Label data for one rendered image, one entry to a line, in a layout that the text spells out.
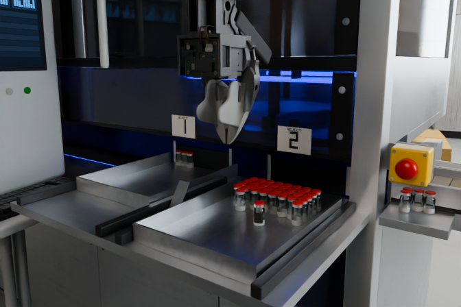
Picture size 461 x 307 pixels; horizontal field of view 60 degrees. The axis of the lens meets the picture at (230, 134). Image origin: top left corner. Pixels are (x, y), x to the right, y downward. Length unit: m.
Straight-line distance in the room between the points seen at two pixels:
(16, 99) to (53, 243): 0.68
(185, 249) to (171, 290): 0.68
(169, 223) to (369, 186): 0.42
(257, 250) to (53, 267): 1.29
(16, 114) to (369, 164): 1.03
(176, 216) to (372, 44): 0.52
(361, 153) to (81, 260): 1.17
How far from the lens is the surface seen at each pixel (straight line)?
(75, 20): 1.46
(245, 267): 0.61
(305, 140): 0.92
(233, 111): 0.54
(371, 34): 0.86
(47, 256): 1.90
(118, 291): 1.57
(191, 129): 1.10
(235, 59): 0.53
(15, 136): 1.39
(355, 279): 0.98
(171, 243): 0.69
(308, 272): 0.66
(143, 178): 1.12
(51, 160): 1.48
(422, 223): 0.90
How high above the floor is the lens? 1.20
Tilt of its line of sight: 10 degrees down
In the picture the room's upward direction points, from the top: straight up
